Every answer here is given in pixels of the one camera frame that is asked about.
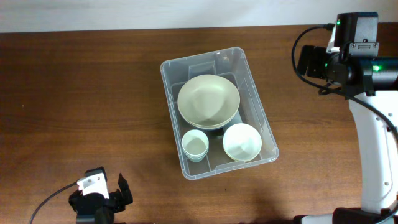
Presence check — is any grey cup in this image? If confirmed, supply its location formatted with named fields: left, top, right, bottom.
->
left=184, top=151, right=207, bottom=157

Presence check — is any cream cup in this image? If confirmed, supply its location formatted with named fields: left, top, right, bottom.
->
left=182, top=129, right=209, bottom=157

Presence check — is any white bowl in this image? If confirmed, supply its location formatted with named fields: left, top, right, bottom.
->
left=223, top=123, right=262, bottom=162

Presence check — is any beige plate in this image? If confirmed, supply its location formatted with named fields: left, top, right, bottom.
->
left=178, top=105, right=242, bottom=130
left=177, top=74, right=241, bottom=128

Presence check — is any mint green cup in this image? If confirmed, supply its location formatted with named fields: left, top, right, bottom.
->
left=188, top=156, right=206, bottom=162

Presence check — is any dark blue plate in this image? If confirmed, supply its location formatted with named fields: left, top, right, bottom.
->
left=208, top=122, right=233, bottom=131

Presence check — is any yellow bowl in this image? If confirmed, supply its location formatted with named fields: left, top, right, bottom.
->
left=225, top=149, right=250, bottom=161

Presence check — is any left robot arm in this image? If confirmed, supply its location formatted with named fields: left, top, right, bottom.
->
left=68, top=166, right=133, bottom=224

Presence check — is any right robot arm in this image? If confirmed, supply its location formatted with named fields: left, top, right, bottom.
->
left=294, top=45, right=397, bottom=223

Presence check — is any clear plastic storage bin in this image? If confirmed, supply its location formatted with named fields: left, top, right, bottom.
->
left=160, top=47, right=279, bottom=180

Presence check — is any right black cable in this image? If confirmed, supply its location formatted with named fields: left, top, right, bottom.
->
left=290, top=23, right=398, bottom=144

